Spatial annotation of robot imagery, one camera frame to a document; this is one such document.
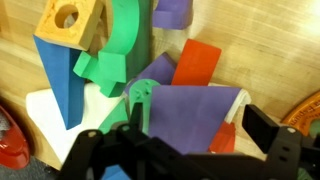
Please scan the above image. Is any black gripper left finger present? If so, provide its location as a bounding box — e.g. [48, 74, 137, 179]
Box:
[58, 102, 208, 180]

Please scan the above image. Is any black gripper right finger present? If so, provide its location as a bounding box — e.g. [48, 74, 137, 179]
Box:
[242, 104, 320, 180]

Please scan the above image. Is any large purple triangular foam block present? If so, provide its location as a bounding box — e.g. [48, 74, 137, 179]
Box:
[148, 84, 242, 155]

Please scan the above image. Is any small green foam block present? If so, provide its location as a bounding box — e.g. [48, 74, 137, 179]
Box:
[72, 50, 128, 99]

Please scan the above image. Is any blue triangular foam block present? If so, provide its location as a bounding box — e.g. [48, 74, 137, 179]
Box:
[33, 34, 86, 131]

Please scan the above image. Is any red rectangular foam block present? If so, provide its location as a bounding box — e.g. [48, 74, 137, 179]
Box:
[171, 38, 223, 87]

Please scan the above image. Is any orange foam block with hole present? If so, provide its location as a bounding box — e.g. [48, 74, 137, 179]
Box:
[34, 0, 104, 52]

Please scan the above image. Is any small purple notched foam block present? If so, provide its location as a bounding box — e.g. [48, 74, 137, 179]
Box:
[152, 0, 194, 31]

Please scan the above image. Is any white cloth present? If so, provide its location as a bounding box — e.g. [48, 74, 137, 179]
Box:
[25, 82, 253, 165]

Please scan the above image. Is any red plate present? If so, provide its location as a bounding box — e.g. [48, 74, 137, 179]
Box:
[0, 103, 32, 171]

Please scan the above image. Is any grey towel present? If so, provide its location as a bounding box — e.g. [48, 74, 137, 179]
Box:
[0, 108, 11, 134]

